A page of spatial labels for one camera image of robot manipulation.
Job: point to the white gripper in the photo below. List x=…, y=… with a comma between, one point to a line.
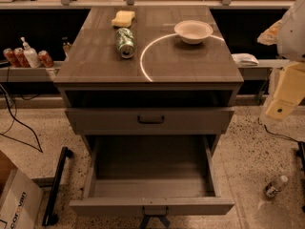
x=293, y=35

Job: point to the grey drawer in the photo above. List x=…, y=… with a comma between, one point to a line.
x=150, y=121
x=151, y=175

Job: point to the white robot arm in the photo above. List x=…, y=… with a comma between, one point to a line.
x=288, y=34

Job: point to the grey drawer cabinet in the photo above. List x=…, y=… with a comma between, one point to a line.
x=164, y=72

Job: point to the grey top drawer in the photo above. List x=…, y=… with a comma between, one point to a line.
x=150, y=121

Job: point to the red can middle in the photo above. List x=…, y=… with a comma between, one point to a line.
x=19, y=53

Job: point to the red can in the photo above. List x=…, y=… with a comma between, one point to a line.
x=19, y=53
x=10, y=56
x=45, y=59

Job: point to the white folded cloth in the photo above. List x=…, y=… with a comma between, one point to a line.
x=245, y=59

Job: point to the clear plastic bottle on floor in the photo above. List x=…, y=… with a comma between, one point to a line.
x=275, y=186

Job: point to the white bowl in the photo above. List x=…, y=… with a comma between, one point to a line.
x=193, y=32

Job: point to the green soda can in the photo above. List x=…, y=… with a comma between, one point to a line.
x=124, y=43

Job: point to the yellow sponge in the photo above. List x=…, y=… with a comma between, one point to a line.
x=123, y=19

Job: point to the blue tape cross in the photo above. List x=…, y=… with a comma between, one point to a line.
x=151, y=221

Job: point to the small dark bottle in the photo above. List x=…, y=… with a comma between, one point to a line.
x=66, y=45

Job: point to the red can right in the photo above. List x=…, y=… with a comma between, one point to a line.
x=45, y=59

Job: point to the black bar on floor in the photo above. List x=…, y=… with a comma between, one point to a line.
x=50, y=218

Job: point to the red can left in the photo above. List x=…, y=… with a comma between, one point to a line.
x=10, y=56

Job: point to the white cardboard box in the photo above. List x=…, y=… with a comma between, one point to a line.
x=20, y=197

